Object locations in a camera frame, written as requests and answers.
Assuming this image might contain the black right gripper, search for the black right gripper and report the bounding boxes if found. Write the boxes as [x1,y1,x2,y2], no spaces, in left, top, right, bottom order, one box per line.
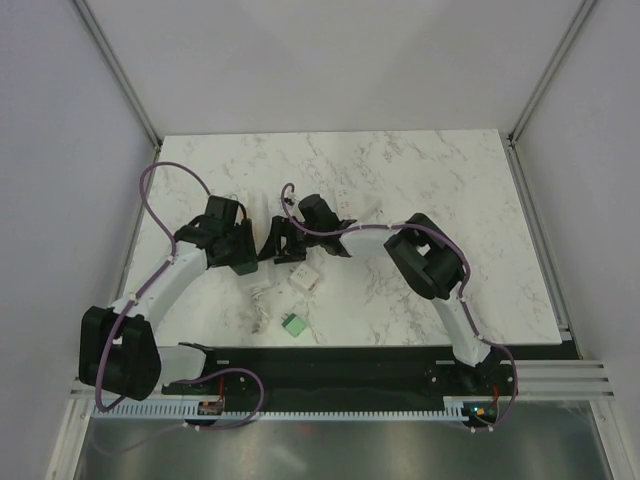
[257,216,322,264]

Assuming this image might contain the white cube plug orange logo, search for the white cube plug orange logo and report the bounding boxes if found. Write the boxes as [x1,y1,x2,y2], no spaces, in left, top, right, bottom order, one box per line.
[289,264,320,295]

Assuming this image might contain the long white power strip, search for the long white power strip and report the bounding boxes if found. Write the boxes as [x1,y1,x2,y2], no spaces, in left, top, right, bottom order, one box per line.
[239,190,275,291]

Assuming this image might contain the green plug adapter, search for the green plug adapter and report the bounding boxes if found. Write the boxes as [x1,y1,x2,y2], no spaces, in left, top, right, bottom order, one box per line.
[281,313,308,338]

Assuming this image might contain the dark green cube plug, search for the dark green cube plug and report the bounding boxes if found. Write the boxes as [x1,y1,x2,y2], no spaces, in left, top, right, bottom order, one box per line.
[232,262,259,276]

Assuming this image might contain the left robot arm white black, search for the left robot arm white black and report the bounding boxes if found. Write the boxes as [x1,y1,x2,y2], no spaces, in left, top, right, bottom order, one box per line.
[78,196,258,401]

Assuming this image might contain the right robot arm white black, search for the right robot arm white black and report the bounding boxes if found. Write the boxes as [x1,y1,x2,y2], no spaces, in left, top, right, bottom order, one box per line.
[258,194,494,394]

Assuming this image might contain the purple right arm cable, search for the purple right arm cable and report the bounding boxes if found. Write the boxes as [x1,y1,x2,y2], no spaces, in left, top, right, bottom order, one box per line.
[279,183,519,434]

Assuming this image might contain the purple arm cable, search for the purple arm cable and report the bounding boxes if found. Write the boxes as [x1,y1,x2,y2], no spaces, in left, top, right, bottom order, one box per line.
[94,162,265,454]
[279,183,519,434]

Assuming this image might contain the white coiled cord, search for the white coiled cord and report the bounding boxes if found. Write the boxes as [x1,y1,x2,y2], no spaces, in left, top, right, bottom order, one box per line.
[249,284,274,335]

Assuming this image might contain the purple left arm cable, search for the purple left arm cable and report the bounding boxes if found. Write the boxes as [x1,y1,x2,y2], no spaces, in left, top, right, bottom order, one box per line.
[94,162,265,454]

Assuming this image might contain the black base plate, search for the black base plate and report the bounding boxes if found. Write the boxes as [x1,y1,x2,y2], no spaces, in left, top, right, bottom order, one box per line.
[162,346,515,411]

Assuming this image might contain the white slotted cable duct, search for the white slotted cable duct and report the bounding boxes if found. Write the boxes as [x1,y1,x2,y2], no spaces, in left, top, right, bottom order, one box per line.
[91,397,500,425]

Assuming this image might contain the left aluminium frame post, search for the left aluminium frame post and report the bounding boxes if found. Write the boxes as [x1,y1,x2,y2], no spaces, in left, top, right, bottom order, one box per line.
[69,0,162,153]

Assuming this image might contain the aluminium frame post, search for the aluminium frame post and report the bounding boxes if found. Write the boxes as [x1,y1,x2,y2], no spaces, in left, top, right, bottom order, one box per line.
[69,0,162,153]
[505,0,599,149]

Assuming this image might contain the aluminium rail profile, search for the aluminium rail profile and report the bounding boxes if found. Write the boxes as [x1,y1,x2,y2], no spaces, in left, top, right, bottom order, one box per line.
[69,357,617,401]

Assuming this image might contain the right aluminium frame post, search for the right aluminium frame post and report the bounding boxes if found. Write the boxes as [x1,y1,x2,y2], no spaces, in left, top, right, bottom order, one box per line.
[505,0,599,149]

